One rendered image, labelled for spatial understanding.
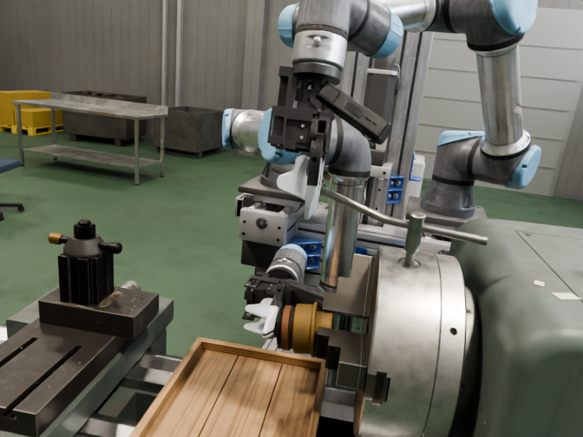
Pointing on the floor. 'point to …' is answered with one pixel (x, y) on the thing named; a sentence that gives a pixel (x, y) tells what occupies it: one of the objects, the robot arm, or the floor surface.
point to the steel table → (97, 106)
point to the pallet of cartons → (42, 120)
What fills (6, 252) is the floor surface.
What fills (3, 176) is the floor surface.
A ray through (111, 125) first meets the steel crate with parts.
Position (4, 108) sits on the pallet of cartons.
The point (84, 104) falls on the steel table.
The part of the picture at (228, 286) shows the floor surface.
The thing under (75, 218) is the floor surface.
